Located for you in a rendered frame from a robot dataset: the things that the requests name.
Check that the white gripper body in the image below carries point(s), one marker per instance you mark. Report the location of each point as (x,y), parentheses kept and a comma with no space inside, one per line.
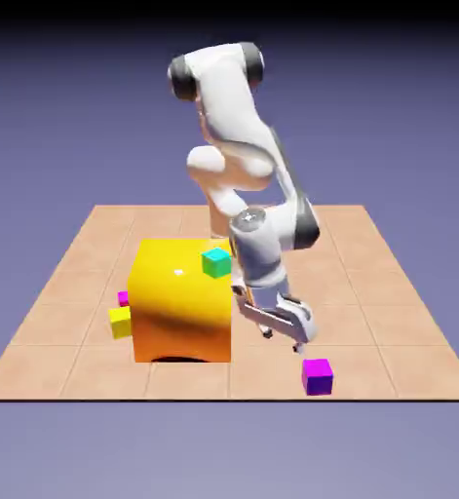
(279,317)

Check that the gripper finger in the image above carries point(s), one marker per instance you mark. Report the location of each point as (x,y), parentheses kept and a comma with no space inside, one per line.
(298,347)
(267,332)

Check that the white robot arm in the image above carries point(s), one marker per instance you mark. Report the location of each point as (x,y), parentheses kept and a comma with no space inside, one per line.
(233,109)

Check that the small purple cube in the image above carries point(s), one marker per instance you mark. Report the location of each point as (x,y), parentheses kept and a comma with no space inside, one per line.
(317,376)

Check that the small teal cube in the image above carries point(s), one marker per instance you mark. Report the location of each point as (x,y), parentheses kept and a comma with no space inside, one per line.
(216,262)

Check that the small yellow cube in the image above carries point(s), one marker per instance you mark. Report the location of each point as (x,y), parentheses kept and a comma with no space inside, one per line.
(120,322)

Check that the small magenta cube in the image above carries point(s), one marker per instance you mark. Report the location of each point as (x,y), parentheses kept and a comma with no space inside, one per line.
(123,298)

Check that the large yellow box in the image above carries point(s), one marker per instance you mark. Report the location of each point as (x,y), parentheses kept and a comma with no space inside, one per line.
(180,300)

